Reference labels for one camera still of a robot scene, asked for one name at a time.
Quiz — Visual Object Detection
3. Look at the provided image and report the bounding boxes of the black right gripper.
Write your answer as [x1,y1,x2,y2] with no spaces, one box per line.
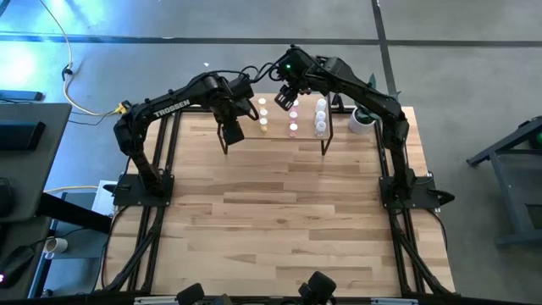
[274,45,319,113]

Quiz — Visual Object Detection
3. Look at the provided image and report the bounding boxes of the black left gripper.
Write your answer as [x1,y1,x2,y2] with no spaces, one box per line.
[215,79,256,147]

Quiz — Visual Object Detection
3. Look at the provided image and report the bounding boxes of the snake plant in white pot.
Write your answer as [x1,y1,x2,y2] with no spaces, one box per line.
[347,72,402,136]

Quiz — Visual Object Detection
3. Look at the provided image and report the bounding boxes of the white paper sheet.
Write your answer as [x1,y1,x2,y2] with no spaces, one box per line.
[91,180,119,218]

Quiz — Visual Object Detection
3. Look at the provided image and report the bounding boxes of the small black rounded object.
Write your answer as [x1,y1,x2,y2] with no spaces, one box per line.
[175,282,206,305]

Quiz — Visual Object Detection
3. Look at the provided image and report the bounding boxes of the large black rounded object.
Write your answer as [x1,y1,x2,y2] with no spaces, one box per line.
[297,270,339,305]

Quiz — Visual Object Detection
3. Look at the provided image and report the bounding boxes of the black diagonal beam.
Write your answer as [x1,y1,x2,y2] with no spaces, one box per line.
[36,192,113,235]

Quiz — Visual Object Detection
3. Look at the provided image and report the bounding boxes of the dark grey side desk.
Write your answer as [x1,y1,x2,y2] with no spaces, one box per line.
[0,103,73,224]

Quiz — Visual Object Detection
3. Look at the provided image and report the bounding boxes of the black box on desk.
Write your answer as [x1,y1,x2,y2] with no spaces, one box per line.
[0,119,47,152]

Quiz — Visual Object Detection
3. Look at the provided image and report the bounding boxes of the black flat device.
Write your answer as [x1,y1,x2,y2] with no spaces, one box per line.
[0,89,45,103]

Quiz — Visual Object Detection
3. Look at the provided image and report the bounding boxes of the dark grey low desk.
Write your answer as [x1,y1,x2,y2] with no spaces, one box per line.
[0,216,54,302]

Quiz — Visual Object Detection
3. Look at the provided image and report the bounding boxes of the blue-grey metal stand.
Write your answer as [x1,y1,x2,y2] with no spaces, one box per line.
[465,114,542,249]

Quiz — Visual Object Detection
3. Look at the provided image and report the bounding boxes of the black computer mouse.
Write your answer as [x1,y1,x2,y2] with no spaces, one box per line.
[0,246,35,291]

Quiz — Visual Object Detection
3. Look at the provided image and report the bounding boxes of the wooden shelf black metal frame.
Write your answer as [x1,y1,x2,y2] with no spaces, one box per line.
[217,87,335,157]

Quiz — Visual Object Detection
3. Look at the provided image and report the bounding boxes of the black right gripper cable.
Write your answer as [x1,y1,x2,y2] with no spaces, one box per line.
[253,58,284,86]

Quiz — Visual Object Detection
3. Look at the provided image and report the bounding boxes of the cream cable yellow plug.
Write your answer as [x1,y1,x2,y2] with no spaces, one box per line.
[38,0,132,118]

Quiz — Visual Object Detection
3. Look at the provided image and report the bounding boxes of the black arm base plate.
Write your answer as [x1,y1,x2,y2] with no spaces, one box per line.
[113,172,175,208]
[379,175,442,210]

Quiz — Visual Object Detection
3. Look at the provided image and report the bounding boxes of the yellow floor cable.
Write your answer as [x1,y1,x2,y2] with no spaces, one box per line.
[43,184,101,195]

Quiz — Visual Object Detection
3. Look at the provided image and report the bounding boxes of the silver edge bracket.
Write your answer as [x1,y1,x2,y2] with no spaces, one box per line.
[133,296,184,305]
[370,297,420,305]

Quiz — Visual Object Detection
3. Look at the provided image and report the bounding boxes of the black base cable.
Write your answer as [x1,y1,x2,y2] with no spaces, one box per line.
[425,188,456,208]

